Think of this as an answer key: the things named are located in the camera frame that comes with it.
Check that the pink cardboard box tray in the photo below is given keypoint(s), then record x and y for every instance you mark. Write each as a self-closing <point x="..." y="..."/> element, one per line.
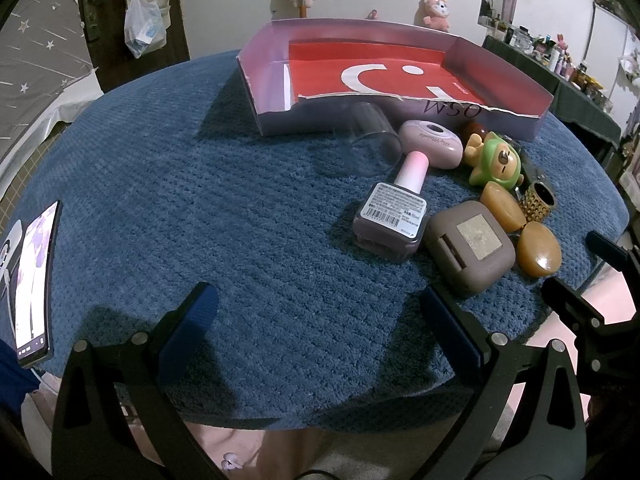
<point x="304" y="74"/>

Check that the brown square compact case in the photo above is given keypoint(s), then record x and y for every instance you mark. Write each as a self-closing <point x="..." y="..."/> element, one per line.
<point x="470" y="249"/>

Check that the white card beside phone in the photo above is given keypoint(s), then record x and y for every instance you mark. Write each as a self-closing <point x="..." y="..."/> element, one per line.
<point x="10" y="245"/>

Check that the white plastic bag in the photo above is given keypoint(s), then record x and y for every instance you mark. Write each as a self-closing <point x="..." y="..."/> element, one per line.
<point x="144" y="28"/>

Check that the black nail polish bottle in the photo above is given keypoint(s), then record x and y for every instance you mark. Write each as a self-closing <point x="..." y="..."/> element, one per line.
<point x="529" y="171"/>

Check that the blue textured table mat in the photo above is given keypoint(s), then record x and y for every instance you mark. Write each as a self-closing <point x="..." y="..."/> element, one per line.
<point x="165" y="183"/>

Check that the smartphone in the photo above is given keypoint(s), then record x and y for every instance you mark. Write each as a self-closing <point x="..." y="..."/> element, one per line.
<point x="32" y="292"/>

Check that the dark cloth side table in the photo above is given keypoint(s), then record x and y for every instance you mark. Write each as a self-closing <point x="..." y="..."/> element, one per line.
<point x="569" y="105"/>

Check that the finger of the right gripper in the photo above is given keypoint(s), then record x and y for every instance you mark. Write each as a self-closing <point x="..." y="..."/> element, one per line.
<point x="573" y="310"/>
<point x="625" y="261"/>

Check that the gold studded ring cylinder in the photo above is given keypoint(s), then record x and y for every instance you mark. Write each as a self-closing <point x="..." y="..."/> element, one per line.
<point x="537" y="202"/>

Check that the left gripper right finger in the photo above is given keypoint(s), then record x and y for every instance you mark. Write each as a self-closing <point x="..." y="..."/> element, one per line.
<point x="524" y="419"/>

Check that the pink plush toy on wall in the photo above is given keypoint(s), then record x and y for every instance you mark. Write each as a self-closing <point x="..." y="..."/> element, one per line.
<point x="436" y="14"/>

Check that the lilac My Melody device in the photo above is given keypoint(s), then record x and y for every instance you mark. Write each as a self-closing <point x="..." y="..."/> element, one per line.
<point x="442" y="147"/>

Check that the green bear figurine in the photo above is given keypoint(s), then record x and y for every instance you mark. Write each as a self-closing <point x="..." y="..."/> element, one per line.
<point x="493" y="160"/>

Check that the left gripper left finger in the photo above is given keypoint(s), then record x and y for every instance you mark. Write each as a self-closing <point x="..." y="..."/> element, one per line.
<point x="113" y="418"/>

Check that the orange makeup sponge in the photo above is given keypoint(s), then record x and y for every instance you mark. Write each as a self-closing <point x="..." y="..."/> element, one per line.
<point x="503" y="207"/>
<point x="538" y="252"/>

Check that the pink cap nail polish bottle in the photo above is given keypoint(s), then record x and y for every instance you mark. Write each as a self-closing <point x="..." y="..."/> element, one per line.
<point x="391" y="221"/>

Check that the dark wooden door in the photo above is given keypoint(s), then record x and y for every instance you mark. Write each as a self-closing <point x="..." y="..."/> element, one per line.
<point x="114" y="65"/>

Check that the clear plastic cup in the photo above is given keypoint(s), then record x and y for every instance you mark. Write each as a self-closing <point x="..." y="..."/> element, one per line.
<point x="370" y="143"/>

